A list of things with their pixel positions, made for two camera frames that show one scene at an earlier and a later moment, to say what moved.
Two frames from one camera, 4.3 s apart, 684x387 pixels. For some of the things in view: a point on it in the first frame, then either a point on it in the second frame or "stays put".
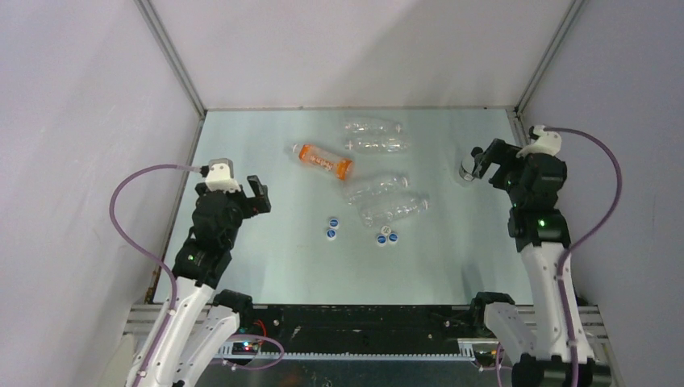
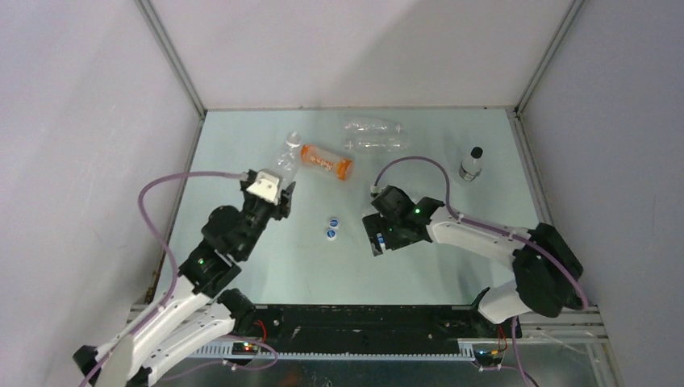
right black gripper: [499, 152] to [375, 223]
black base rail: [364, 327] stays put
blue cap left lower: [331, 235] stays put
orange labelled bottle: [341, 168] stays put
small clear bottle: [466, 167] stays put
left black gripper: [260, 204] to [282, 209]
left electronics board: [244, 348] stays put
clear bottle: [373, 126] stays put
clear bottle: [377, 189] to [286, 159]
